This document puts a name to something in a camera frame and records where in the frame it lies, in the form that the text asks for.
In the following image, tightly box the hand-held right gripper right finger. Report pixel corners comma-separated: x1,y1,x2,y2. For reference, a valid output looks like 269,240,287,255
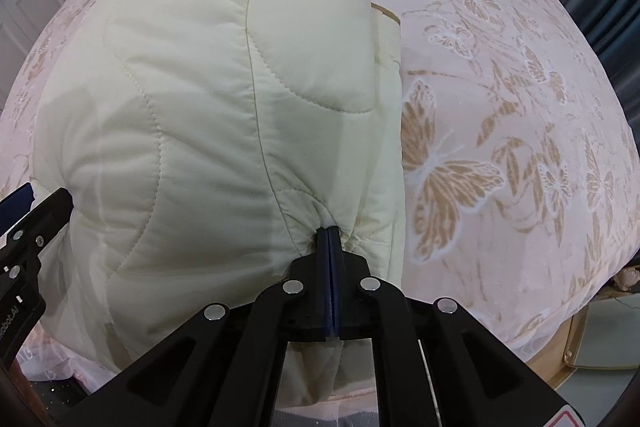
327,226,587,427

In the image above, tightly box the pink butterfly bedspread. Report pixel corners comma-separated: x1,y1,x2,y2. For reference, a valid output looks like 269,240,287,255
0,0,640,427

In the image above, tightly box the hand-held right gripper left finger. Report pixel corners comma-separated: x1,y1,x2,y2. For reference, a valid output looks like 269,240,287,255
117,227,331,427

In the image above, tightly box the cream quilted blanket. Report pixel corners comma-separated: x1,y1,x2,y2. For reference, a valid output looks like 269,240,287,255
30,0,405,408

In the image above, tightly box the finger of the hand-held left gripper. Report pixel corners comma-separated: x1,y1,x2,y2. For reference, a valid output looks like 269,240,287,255
0,183,34,222
7,187,75,260

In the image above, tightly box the glass top side table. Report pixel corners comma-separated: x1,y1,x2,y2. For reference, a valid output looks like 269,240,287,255
562,297,640,370

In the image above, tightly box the wooden bed frame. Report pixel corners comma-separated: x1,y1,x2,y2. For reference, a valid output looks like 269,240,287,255
520,307,591,383

